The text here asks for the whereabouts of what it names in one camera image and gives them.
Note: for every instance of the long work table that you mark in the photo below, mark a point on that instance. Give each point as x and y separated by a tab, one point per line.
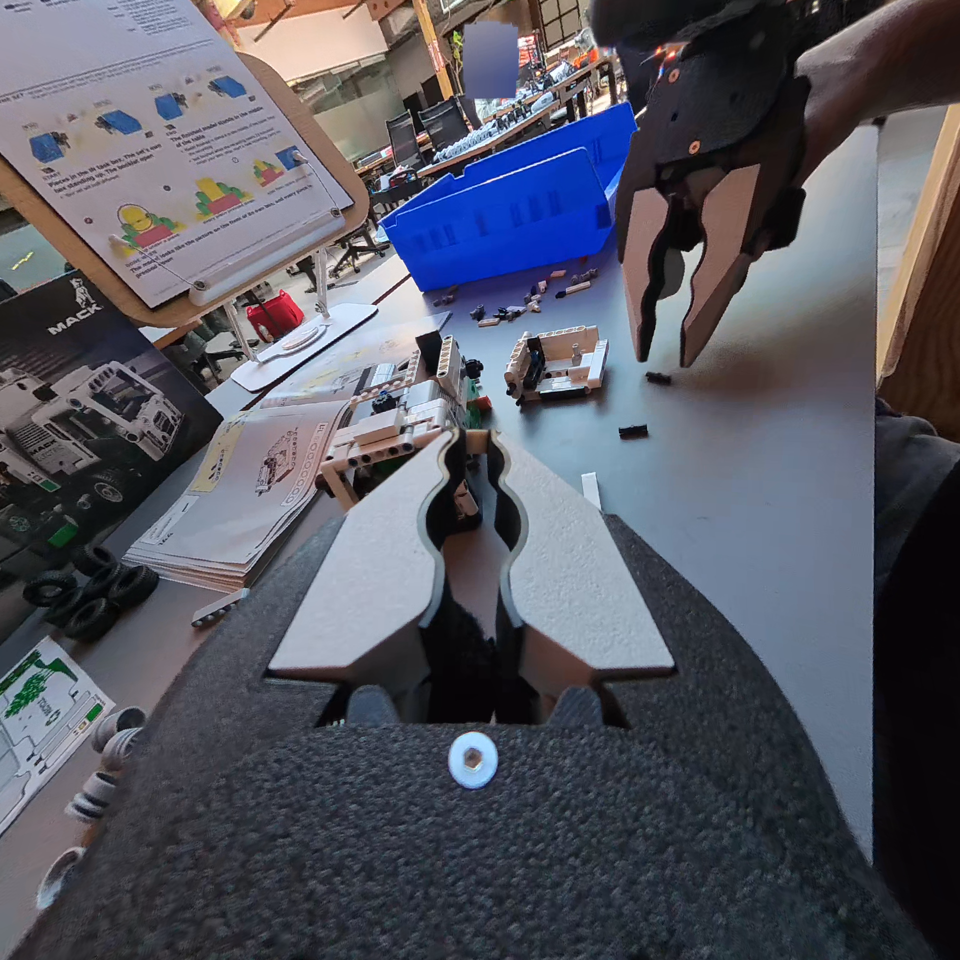
450	165

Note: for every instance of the green white sticker sheet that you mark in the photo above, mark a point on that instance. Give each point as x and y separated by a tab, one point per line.
45	712

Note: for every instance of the person's right hand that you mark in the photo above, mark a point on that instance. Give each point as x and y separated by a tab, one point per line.
840	97

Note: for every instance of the dark lego set box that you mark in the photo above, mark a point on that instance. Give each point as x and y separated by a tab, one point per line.
90	405

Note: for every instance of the grey white wheel rim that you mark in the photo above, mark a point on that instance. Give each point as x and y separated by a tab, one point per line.
94	796
60	876
129	721
116	751

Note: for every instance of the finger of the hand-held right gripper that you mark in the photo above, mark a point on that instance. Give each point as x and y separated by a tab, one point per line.
636	262
731	240

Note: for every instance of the blue plastic bin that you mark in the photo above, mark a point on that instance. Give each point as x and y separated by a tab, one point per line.
510	210

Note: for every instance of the red bag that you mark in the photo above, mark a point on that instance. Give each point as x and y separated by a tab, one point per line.
275	315

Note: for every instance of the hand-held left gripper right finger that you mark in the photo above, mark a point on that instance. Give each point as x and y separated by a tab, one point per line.
585	585

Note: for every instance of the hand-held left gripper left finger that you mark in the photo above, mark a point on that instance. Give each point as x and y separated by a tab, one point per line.
360	585

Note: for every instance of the white green lego truck model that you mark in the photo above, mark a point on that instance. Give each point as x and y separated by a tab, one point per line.
405	420

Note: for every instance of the person's dark trouser leg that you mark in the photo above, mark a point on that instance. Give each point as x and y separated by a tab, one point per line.
919	675

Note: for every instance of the pile of black rubber tyres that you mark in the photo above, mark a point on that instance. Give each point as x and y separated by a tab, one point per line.
97	592

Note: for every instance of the light grey lego beam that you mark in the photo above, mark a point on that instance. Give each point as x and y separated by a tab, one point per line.
219	607

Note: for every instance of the person's right forearm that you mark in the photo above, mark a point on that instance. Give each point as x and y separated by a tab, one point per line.
922	64

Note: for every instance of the scattered small lego pieces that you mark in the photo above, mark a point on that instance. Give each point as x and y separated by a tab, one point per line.
532	300

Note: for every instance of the long white lego beam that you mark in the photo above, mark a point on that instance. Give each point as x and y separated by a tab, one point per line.
591	489

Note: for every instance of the open lego instruction booklet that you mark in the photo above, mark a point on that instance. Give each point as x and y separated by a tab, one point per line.
247	487

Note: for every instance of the wooden panel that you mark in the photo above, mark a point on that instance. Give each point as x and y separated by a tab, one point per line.
926	300

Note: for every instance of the black office chair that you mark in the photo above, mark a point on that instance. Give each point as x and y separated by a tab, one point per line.
444	124
405	139

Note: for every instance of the white lego cab subassembly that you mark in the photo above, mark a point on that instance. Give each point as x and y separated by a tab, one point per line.
562	352

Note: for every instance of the printed task instruction sheet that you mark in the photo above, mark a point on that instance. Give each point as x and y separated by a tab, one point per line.
150	135

